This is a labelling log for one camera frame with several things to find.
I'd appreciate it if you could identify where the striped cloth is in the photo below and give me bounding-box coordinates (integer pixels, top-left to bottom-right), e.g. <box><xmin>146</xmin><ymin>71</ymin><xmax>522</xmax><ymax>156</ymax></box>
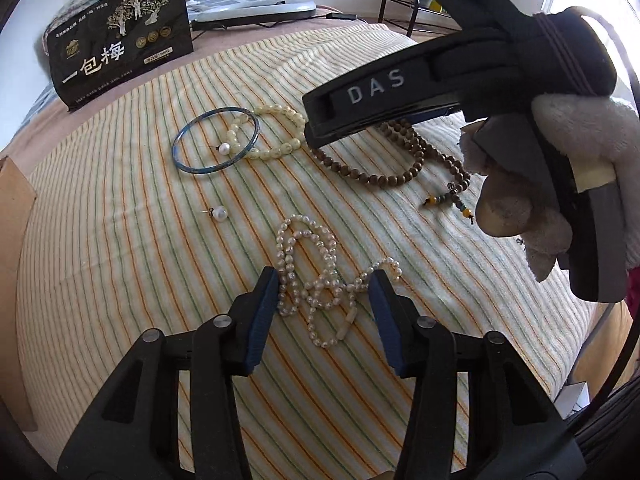
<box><xmin>15</xmin><ymin>25</ymin><xmax>616</xmax><ymax>480</ymax></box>

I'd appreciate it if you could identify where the pearl necklace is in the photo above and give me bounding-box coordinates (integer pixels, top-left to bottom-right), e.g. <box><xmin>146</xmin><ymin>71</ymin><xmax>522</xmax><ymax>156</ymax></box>
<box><xmin>275</xmin><ymin>214</ymin><xmax>403</xmax><ymax>350</ymax></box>

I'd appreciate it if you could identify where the beige blanket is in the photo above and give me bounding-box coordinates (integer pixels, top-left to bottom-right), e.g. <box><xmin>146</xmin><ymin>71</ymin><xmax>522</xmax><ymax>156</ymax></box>
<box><xmin>0</xmin><ymin>7</ymin><xmax>386</xmax><ymax>196</ymax></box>

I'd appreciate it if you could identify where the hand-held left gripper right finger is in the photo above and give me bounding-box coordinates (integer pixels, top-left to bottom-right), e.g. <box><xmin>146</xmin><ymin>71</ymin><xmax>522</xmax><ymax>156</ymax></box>
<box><xmin>369</xmin><ymin>269</ymin><xmax>587</xmax><ymax>480</ymax></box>

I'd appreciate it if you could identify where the cream bead bracelet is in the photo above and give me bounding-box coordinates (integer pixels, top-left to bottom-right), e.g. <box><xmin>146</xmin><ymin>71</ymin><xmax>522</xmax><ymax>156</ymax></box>
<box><xmin>220</xmin><ymin>104</ymin><xmax>307</xmax><ymax>162</ymax></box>

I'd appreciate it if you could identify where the black snack bag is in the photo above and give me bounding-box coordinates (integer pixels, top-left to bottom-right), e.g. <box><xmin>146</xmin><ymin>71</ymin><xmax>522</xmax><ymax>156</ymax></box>
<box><xmin>46</xmin><ymin>0</ymin><xmax>195</xmax><ymax>113</ymax></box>

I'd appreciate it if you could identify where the cardboard box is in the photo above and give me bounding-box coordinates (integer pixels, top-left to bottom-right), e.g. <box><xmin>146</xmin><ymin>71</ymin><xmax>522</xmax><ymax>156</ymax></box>
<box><xmin>0</xmin><ymin>155</ymin><xmax>38</xmax><ymax>433</ymax></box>

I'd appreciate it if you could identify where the black metal rack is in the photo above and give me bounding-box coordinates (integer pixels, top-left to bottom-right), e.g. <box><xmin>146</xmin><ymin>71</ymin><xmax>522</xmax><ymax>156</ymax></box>
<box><xmin>378</xmin><ymin>0</ymin><xmax>451</xmax><ymax>38</ymax></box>

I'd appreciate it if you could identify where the blue bangle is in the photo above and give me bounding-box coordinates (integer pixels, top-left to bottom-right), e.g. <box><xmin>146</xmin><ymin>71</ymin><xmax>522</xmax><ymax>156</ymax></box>
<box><xmin>171</xmin><ymin>108</ymin><xmax>261</xmax><ymax>179</ymax></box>

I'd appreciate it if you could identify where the white ring light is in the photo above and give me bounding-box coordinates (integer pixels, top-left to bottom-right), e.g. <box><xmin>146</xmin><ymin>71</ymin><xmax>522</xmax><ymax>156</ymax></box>
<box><xmin>187</xmin><ymin>0</ymin><xmax>317</xmax><ymax>31</ymax></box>

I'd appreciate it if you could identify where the brown wooden bead necklace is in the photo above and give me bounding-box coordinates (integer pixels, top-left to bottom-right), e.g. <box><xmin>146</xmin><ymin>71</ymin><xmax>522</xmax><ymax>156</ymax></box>
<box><xmin>310</xmin><ymin>117</ymin><xmax>476</xmax><ymax>226</ymax></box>

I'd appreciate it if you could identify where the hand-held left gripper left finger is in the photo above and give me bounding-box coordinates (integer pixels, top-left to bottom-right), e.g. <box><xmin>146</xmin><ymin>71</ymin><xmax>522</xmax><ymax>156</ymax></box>
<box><xmin>57</xmin><ymin>266</ymin><xmax>280</xmax><ymax>480</ymax></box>

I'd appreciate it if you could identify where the person's right hand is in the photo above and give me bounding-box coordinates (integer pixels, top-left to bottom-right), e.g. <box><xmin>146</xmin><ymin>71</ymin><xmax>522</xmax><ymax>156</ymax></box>
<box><xmin>460</xmin><ymin>92</ymin><xmax>640</xmax><ymax>282</ymax></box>

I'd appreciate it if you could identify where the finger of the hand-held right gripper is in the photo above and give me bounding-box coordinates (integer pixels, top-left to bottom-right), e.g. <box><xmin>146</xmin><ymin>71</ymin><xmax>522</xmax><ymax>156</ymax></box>
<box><xmin>304</xmin><ymin>101</ymin><xmax>467</xmax><ymax>150</ymax></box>

